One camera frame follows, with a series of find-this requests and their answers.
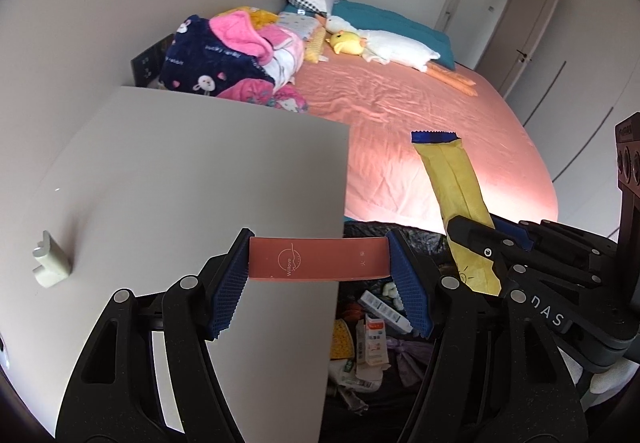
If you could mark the bed with pink sheet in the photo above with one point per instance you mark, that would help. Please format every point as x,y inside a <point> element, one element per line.
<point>400,123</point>

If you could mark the orange-red box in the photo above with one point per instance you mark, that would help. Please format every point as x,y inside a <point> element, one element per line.
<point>320,258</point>

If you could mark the navy printed blanket pink lining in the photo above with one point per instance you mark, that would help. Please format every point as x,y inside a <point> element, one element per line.
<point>200,58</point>

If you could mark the yellow printed cloth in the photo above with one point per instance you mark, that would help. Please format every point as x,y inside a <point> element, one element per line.
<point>255,17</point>

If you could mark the white goose plush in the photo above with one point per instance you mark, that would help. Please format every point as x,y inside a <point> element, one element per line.
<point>395,45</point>

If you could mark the person's right hand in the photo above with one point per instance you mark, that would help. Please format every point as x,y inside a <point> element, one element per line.
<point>602,380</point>

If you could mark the yellow snack packet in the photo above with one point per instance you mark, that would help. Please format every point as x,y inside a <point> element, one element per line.
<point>457,183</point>

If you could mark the purple knotted plastic bag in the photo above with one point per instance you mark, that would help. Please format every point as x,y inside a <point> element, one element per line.
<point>407,358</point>

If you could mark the black wall socket panel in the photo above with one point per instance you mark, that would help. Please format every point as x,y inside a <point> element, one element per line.
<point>150,63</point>

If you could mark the white wardrobe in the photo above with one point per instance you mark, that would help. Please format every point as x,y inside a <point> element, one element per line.
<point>585,98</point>

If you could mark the yellow corn plush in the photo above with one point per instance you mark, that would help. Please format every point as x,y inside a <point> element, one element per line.
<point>315,45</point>

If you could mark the yellow sponge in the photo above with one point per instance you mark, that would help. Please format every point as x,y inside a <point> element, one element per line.
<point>342,340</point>

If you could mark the white and pink printed quilt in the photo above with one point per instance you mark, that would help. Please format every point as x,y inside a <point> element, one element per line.
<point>287,58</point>

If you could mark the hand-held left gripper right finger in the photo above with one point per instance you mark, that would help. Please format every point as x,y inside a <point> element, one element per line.
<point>407,288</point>

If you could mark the white barcode carton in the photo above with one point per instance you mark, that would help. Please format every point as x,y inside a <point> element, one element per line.
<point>382,310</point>

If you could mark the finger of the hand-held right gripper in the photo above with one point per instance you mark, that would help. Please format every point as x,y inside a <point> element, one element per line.
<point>515,233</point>
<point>475,243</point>

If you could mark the trash bin with black bag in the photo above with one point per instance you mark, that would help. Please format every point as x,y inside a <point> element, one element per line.
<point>350,288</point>

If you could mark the crushed clear plastic bottle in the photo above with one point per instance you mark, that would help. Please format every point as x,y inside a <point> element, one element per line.
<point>346,398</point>

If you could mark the pale printed pillow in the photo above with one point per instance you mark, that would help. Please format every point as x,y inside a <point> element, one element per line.
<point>300,23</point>

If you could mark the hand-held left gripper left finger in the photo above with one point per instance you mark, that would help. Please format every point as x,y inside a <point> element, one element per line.
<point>230,288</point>

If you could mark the orange and white medicine box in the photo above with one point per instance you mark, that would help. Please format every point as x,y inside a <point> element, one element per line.
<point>376,343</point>

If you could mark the yellow duck plush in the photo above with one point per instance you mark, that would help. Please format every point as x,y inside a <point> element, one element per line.
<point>346,43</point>

